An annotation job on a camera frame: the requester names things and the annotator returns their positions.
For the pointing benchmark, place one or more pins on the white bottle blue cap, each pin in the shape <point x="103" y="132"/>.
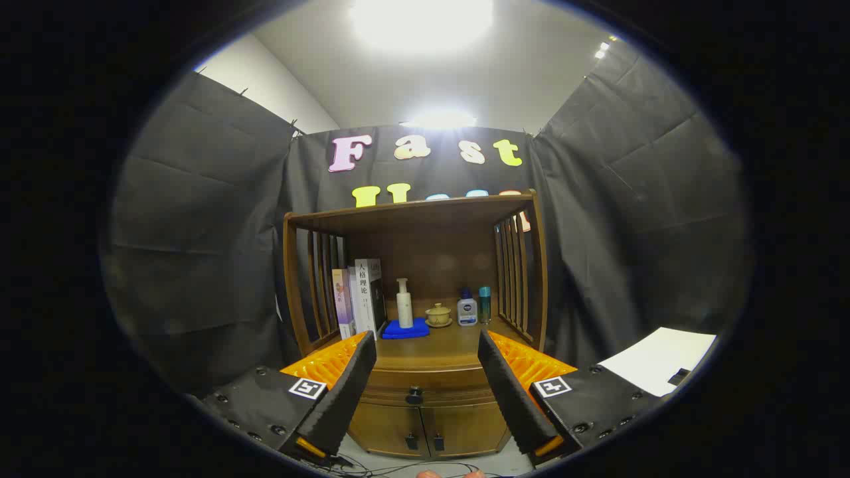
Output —
<point x="467" y="312"/>

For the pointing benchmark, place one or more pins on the pink purple book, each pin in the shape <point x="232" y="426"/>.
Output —
<point x="342" y="302"/>

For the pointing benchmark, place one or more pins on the brown wooden countertop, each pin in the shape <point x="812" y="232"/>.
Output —
<point x="445" y="345"/>

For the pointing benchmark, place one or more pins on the wooden cabinet door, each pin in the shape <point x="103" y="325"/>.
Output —
<point x="385" y="428"/>
<point x="471" y="428"/>

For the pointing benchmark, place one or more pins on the brown wooden cabinet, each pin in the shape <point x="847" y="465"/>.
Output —
<point x="431" y="252"/>

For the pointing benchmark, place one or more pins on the thick white book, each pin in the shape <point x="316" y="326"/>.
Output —
<point x="365" y="295"/>

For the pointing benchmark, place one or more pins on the white flat sheet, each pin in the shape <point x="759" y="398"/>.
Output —
<point x="657" y="358"/>

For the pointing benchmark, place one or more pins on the white pump bottle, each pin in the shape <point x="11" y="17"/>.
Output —
<point x="404" y="307"/>

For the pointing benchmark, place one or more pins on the black drawer knob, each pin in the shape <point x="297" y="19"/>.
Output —
<point x="414" y="397"/>

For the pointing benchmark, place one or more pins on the yellow lidded teacup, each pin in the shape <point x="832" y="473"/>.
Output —
<point x="438" y="315"/>

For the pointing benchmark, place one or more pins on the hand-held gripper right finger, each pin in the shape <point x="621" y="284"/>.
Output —
<point x="511" y="392"/>

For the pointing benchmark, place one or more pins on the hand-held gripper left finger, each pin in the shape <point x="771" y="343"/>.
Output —
<point x="345" y="392"/>

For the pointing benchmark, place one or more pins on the slim teal bottle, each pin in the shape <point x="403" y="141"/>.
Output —
<point x="485" y="305"/>

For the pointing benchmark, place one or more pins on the brown wooden drawer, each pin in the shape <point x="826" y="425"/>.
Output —
<point x="451" y="390"/>

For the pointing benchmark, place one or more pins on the small ceiling light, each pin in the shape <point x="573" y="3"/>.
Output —
<point x="438" y="119"/>

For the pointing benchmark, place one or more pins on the blue folded cloth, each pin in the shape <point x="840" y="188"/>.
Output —
<point x="405" y="330"/>

